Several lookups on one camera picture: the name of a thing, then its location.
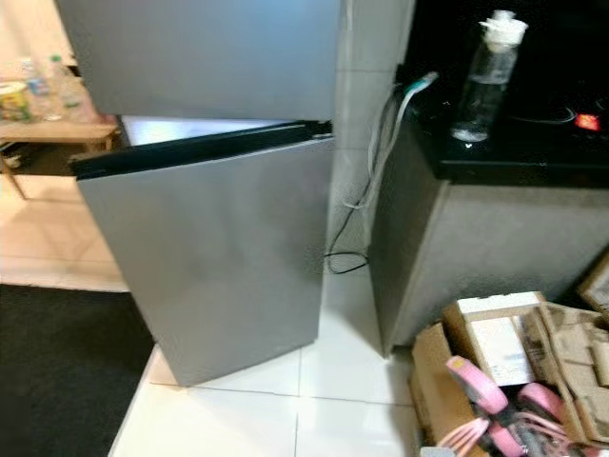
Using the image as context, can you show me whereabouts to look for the yellow instant noodle cup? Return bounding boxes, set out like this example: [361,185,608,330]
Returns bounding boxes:
[10,81,41,123]

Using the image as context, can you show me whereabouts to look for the black floor mat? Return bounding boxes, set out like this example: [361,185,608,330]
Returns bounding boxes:
[0,284,155,457]

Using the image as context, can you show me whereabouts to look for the blue label water bottle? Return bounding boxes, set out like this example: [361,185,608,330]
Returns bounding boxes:
[24,57,55,120]

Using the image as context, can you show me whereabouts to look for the grey cabinet black top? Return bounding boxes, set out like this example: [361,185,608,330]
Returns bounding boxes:
[368,0,609,355]

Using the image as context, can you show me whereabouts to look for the thin black cable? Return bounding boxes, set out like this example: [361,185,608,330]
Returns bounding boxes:
[324,209,372,277]

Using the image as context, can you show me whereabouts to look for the red indicator light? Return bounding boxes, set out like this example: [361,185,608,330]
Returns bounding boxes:
[574,112,602,132]

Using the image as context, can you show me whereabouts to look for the clear bottle white cap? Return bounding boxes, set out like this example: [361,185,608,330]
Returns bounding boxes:
[450,10,529,144]

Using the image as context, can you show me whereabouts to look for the green label water bottle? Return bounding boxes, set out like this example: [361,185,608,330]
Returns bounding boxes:
[54,54,87,120]

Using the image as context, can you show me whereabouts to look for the grey power cable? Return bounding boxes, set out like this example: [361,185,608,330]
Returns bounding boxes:
[328,71,439,253]

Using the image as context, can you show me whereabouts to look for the cardboard box white label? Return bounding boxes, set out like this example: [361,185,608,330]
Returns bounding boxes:
[442,290,572,391]

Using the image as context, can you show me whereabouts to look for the brown cardboard box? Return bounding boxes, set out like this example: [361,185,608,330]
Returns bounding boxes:
[409,322,486,457]

